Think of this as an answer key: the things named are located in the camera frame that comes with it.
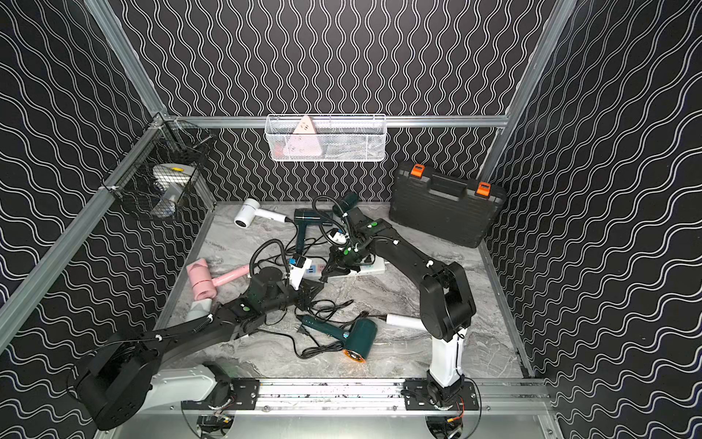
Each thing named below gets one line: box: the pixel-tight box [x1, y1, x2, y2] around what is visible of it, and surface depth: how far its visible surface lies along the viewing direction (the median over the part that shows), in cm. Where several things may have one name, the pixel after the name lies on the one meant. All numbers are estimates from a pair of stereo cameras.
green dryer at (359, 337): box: [296, 314, 379, 364], surface depth 83 cm
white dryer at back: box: [234, 198, 288, 229], surface depth 115 cm
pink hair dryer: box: [186, 258, 251, 301], surface depth 95 cm
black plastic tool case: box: [388, 163, 507, 248], surface depth 94 cm
